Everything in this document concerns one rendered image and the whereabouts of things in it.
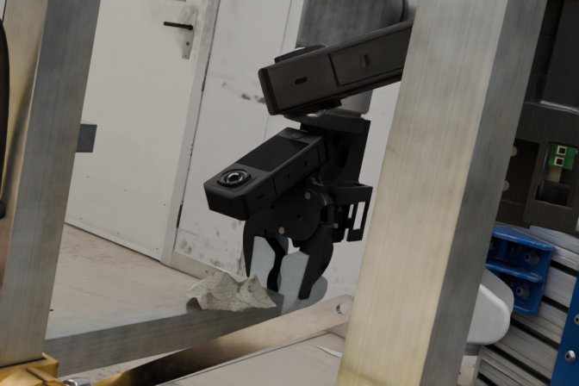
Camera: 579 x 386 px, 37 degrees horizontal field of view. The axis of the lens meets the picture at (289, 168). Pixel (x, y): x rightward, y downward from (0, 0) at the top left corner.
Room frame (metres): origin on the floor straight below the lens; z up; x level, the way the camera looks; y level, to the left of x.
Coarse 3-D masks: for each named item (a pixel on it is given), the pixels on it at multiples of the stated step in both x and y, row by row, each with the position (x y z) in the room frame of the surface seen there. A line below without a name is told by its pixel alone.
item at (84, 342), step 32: (64, 320) 0.57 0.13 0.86; (96, 320) 0.59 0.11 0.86; (128, 320) 0.60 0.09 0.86; (160, 320) 0.62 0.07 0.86; (192, 320) 0.65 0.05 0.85; (224, 320) 0.68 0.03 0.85; (256, 320) 0.71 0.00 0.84; (64, 352) 0.55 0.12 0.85; (96, 352) 0.57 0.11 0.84; (128, 352) 0.60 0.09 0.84; (160, 352) 0.62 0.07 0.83
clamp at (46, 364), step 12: (36, 360) 0.47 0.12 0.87; (48, 360) 0.48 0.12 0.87; (0, 372) 0.45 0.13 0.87; (12, 372) 0.45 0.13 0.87; (24, 372) 0.46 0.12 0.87; (36, 372) 0.46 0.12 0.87; (48, 372) 0.47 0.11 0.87; (0, 384) 0.45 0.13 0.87; (12, 384) 0.45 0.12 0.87; (24, 384) 0.45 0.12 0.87; (36, 384) 0.45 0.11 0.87; (48, 384) 0.45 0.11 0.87; (60, 384) 0.46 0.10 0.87
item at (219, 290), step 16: (224, 272) 0.73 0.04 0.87; (192, 288) 0.68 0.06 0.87; (208, 288) 0.67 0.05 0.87; (224, 288) 0.69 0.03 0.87; (240, 288) 0.70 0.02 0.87; (256, 288) 0.70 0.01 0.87; (208, 304) 0.65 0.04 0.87; (224, 304) 0.66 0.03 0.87; (240, 304) 0.67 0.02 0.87; (256, 304) 0.69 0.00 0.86; (272, 304) 0.70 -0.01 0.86
